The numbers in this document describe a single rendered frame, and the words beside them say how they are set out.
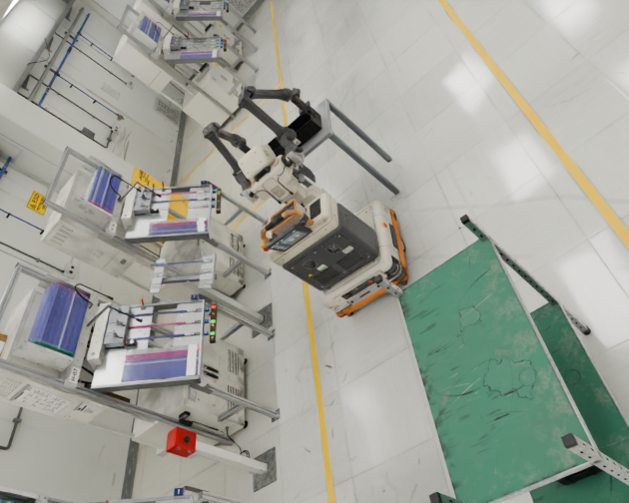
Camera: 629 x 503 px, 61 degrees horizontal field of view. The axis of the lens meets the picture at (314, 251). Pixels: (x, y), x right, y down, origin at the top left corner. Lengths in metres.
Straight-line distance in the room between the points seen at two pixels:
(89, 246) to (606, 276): 3.87
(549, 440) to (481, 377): 0.30
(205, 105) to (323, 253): 4.92
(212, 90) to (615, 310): 6.21
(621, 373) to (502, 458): 1.12
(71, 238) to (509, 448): 3.94
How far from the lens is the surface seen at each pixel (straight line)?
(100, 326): 4.08
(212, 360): 4.32
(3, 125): 6.74
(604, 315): 2.91
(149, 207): 4.99
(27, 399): 4.06
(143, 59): 7.80
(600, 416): 2.37
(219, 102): 7.96
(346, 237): 3.31
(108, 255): 4.95
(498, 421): 1.83
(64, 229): 4.83
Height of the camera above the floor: 2.50
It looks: 33 degrees down
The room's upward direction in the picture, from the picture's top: 56 degrees counter-clockwise
